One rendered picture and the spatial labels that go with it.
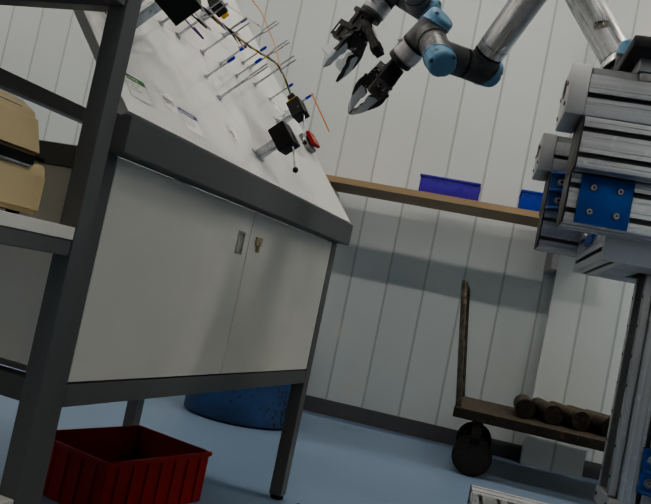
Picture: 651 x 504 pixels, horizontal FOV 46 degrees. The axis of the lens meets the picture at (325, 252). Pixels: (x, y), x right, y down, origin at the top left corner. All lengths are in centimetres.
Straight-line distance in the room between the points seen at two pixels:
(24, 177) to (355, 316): 312
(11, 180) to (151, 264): 41
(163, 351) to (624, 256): 91
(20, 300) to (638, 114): 110
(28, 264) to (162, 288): 28
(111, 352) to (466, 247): 292
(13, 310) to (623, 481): 117
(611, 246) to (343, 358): 282
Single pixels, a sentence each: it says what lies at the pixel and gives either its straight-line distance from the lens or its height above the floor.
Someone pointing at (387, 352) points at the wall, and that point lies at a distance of 413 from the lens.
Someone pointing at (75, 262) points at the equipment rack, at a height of 61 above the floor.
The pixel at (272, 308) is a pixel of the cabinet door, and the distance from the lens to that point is 201.
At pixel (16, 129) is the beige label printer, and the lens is 121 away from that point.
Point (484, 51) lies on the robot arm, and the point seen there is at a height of 130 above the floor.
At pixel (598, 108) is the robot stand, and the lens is 140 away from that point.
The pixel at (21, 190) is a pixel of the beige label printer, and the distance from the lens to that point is 119.
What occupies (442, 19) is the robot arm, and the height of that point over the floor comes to 137.
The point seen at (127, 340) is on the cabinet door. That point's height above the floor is 48.
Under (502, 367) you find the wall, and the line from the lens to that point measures 412.
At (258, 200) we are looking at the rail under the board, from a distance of 174.
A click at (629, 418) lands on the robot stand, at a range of 163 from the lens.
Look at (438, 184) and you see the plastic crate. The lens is 381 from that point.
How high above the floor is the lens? 64
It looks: 3 degrees up
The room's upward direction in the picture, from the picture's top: 12 degrees clockwise
